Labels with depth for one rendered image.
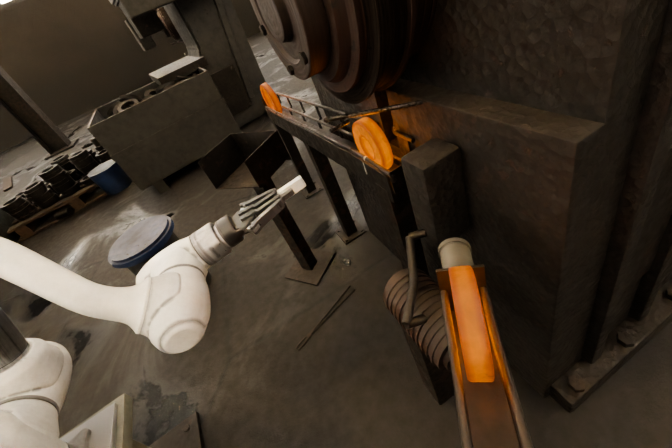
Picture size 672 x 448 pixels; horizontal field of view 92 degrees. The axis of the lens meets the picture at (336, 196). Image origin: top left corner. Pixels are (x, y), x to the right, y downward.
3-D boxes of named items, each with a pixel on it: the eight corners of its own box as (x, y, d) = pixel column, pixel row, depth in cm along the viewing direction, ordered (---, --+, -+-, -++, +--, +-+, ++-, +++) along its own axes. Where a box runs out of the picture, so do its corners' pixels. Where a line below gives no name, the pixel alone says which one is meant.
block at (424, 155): (450, 213, 83) (437, 132, 69) (474, 228, 77) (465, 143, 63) (417, 235, 81) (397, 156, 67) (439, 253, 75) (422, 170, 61)
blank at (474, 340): (484, 347, 53) (462, 348, 54) (467, 254, 53) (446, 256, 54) (502, 411, 38) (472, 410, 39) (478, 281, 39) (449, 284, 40)
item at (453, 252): (472, 258, 62) (469, 234, 59) (482, 295, 55) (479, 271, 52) (440, 261, 64) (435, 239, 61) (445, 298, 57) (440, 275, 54)
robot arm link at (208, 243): (216, 271, 77) (238, 256, 78) (191, 248, 72) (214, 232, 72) (211, 250, 84) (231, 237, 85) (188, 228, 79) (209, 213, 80)
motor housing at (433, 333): (443, 355, 111) (416, 253, 80) (497, 416, 93) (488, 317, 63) (413, 378, 108) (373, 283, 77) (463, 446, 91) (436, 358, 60)
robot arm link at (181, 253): (213, 252, 85) (219, 282, 74) (161, 288, 83) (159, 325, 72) (186, 224, 79) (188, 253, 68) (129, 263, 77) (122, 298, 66)
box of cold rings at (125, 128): (229, 125, 379) (189, 58, 334) (249, 144, 315) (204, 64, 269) (145, 171, 353) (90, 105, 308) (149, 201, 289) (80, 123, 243)
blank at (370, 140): (355, 112, 90) (345, 117, 90) (383, 121, 77) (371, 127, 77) (372, 159, 98) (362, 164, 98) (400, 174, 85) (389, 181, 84)
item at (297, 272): (297, 246, 178) (230, 133, 137) (337, 253, 164) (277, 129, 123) (277, 276, 166) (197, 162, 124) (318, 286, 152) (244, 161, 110)
